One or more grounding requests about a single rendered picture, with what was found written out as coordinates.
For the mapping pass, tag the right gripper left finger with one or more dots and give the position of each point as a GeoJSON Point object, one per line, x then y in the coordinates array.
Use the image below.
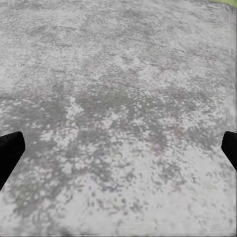
{"type": "Point", "coordinates": [12, 147]}

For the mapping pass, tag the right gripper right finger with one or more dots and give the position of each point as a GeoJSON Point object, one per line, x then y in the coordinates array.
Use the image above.
{"type": "Point", "coordinates": [229, 147]}

